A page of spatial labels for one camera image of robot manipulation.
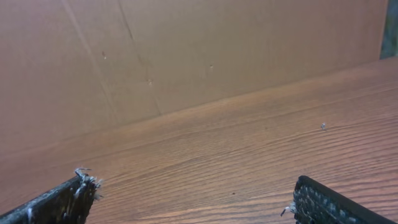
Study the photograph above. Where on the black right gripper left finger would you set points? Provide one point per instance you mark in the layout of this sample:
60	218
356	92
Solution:
67	203

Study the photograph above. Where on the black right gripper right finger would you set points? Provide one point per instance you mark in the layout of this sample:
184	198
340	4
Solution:
315	203

